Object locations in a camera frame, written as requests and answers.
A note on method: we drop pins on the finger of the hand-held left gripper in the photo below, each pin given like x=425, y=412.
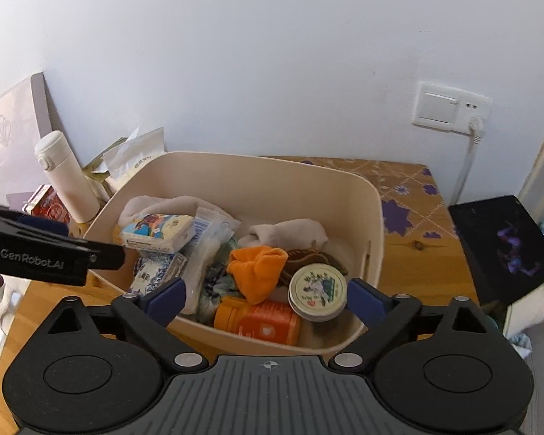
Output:
x=45, y=226

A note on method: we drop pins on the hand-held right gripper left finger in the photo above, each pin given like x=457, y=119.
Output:
x=170, y=301

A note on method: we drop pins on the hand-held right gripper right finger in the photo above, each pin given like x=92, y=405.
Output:
x=365, y=301

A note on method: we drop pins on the blue and white milk carton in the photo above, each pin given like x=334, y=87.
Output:
x=152, y=272

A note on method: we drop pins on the round tin with white lid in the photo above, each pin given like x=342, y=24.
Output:
x=317, y=290

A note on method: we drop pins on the clear plastic packet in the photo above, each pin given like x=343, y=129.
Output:
x=208, y=244

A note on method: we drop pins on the cartoon rocket tissue pack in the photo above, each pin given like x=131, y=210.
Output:
x=158, y=231

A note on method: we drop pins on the orange sock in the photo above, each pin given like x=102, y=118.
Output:
x=258, y=272

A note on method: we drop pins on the beige plastic storage basket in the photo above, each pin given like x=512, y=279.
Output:
x=263, y=181

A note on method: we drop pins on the wooden desktop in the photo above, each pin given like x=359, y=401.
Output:
x=417, y=272

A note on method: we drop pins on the red and white carton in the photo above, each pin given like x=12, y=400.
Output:
x=50, y=206

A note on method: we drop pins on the green cloth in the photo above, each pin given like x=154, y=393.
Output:
x=217, y=292

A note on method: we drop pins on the white thermos bottle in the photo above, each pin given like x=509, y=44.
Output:
x=65, y=181

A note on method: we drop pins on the gold tissue box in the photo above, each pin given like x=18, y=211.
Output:
x=93, y=170

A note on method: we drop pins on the lilac board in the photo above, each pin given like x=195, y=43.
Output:
x=13, y=145

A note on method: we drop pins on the orange plastic bottle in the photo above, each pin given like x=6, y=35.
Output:
x=263, y=321

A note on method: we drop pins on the pale pink plush cloth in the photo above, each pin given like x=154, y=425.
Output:
x=290, y=233

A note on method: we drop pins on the pale yellow soft tissue pack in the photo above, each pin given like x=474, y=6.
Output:
x=136, y=158

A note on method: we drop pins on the black board with purple print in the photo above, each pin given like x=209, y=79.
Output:
x=494, y=244

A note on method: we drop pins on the blue checked cloth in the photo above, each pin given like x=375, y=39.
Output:
x=521, y=343

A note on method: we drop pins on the white round container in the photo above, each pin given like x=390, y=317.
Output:
x=532, y=308

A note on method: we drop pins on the white wall socket panel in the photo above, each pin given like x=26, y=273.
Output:
x=437, y=106

